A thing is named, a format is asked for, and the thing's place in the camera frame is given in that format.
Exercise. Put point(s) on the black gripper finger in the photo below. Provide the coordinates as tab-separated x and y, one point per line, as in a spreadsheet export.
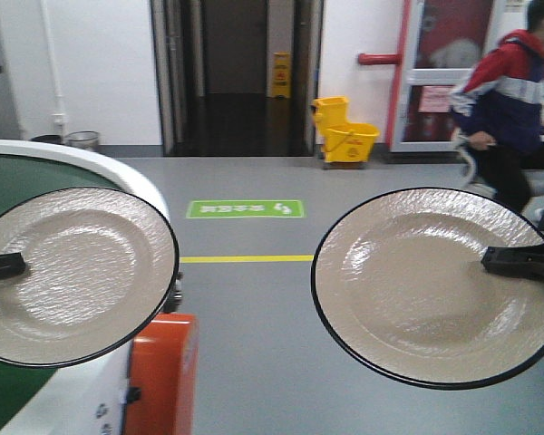
2	267
517	262

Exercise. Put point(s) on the beige plate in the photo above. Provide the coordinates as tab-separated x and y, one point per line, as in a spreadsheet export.
399	284
85	269

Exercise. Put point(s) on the green conveyor belt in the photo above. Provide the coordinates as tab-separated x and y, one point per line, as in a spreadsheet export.
22	178

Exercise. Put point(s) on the person in red jacket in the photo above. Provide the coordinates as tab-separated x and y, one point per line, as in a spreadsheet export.
498	107

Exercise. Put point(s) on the grey waste bin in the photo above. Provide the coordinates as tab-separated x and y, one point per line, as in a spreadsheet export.
85	140

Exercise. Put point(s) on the white outer conveyor rim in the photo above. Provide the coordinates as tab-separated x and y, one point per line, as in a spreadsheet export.
86	398

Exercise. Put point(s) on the orange conveyor panel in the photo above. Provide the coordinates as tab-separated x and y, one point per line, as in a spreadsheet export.
162	376

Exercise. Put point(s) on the green floor sign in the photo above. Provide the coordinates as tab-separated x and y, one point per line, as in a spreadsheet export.
246	208

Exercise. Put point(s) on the yellow mop bucket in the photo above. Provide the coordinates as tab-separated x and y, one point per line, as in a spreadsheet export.
344	142

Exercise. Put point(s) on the yellow wet floor sign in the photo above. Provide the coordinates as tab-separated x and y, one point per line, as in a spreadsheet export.
281	75

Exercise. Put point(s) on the red wall pipe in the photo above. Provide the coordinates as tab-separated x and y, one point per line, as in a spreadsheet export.
368	59

